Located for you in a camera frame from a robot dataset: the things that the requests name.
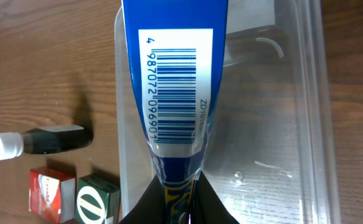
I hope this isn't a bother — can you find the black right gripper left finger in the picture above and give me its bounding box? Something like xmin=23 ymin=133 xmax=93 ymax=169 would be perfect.
xmin=119 ymin=176 xmax=167 ymax=224

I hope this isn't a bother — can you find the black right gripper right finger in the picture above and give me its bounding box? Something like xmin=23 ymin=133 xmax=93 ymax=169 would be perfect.
xmin=192 ymin=172 xmax=239 ymax=224

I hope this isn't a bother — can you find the blue white medicine box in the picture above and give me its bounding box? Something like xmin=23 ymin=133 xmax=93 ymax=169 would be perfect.
xmin=122 ymin=0 xmax=228 ymax=223

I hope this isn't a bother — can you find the clear plastic container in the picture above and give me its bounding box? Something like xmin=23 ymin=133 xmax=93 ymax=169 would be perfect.
xmin=114 ymin=0 xmax=341 ymax=223

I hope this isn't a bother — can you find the green Zam-Buk box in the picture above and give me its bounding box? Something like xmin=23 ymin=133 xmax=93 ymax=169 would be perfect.
xmin=74 ymin=174 xmax=121 ymax=224

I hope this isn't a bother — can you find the red Panadol box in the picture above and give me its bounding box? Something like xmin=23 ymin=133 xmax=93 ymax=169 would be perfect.
xmin=29 ymin=167 xmax=76 ymax=223

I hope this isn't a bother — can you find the dark syrup bottle white cap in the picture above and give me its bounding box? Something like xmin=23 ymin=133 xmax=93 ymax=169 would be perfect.
xmin=0 ymin=124 xmax=93 ymax=161

